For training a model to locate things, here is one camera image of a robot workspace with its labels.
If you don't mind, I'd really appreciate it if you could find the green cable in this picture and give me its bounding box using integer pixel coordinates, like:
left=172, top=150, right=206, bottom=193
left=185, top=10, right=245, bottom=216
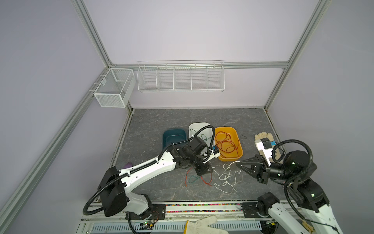
left=189, top=128, right=213, bottom=145

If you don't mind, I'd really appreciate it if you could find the cable pile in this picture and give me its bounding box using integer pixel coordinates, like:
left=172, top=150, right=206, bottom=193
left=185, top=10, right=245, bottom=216
left=184, top=160, right=242, bottom=194

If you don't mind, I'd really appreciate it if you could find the red cable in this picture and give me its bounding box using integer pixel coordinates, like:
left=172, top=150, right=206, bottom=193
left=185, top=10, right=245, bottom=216
left=215, top=131, right=241, bottom=154

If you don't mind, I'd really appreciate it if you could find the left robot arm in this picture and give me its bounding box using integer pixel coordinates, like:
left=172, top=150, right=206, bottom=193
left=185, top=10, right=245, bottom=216
left=82, top=125, right=215, bottom=218

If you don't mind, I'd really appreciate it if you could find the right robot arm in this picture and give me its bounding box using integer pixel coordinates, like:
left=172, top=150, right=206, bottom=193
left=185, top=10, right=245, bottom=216
left=236, top=139, right=342, bottom=234

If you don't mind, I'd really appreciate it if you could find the beige work glove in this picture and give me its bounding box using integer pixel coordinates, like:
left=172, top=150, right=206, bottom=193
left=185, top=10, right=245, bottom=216
left=255, top=132, right=284, bottom=160

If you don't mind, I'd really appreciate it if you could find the white plastic bin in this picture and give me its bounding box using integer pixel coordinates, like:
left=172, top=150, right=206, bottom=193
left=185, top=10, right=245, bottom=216
left=188, top=122, right=215, bottom=146

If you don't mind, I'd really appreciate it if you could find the dark teal plastic bin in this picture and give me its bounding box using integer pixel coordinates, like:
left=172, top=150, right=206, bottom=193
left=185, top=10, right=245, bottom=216
left=162, top=128, right=187, bottom=148

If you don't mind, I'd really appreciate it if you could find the yellow plastic bin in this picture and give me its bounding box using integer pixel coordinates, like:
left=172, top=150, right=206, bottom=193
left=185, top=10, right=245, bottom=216
left=214, top=127, right=243, bottom=162

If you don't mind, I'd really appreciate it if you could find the purple object at left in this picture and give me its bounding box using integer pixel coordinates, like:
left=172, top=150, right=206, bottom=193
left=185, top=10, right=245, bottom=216
left=123, top=162, right=133, bottom=169

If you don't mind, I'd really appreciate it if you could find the white glove at front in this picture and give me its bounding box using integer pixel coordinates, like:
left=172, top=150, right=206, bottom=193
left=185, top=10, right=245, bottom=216
left=184, top=215, right=228, bottom=234

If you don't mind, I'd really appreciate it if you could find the white mesh box basket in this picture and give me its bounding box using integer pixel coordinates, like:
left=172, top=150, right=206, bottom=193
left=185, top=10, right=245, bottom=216
left=94, top=68, right=136, bottom=108

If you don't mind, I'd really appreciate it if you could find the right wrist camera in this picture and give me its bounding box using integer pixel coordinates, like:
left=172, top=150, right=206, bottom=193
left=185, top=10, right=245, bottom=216
left=255, top=139, right=276, bottom=166

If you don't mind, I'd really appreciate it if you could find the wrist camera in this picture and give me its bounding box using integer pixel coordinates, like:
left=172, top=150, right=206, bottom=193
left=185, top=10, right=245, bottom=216
left=208, top=145, right=221, bottom=161
left=255, top=139, right=276, bottom=166

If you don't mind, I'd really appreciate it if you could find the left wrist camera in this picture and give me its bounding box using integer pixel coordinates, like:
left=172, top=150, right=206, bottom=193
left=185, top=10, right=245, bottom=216
left=208, top=145, right=221, bottom=161

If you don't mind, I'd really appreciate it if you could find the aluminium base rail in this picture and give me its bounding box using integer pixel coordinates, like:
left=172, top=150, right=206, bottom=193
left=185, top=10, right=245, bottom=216
left=80, top=200, right=328, bottom=223

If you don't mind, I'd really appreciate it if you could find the white wire shelf basket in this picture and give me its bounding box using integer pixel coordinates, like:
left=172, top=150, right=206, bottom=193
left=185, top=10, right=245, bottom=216
left=137, top=60, right=226, bottom=92

